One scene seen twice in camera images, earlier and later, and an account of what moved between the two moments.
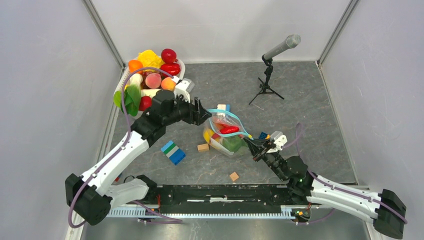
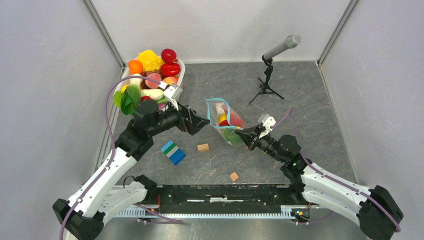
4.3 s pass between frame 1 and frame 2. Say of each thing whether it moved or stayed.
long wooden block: stayed
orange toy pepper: stayed
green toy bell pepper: moved
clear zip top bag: moved
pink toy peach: stayed
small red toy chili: moved
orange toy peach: stayed
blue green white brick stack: stayed
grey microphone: stayed
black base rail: stayed
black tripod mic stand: stayed
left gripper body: moved
